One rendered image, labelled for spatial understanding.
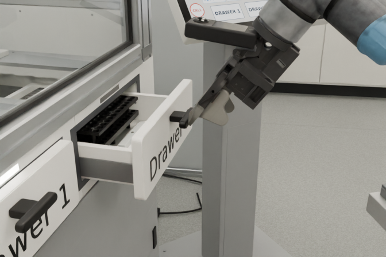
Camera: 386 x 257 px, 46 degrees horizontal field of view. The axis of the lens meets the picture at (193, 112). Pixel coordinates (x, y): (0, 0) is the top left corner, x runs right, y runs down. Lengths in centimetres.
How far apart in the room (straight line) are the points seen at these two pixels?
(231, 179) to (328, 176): 103
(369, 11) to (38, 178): 48
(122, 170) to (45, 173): 14
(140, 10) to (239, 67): 31
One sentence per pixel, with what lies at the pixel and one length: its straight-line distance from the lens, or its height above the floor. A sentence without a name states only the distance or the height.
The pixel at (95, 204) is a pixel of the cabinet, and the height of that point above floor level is 76.
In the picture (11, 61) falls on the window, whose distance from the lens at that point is 61.
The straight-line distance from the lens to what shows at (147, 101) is 93.
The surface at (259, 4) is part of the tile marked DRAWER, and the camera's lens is 130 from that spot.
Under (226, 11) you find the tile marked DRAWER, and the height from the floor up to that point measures 101.
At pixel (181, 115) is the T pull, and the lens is 78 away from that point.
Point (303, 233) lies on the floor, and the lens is 204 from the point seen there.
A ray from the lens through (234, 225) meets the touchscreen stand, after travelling 166.
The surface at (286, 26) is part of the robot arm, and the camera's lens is 68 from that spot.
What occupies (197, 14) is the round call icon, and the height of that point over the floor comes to 101.
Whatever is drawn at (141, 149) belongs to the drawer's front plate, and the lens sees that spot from 67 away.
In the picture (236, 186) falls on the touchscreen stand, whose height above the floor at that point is 39.
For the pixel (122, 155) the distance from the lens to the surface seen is 71.
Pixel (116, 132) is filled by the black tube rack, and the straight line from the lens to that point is 83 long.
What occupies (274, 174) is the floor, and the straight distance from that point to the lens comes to 243.
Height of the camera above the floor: 122
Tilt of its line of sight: 23 degrees down
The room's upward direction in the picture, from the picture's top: straight up
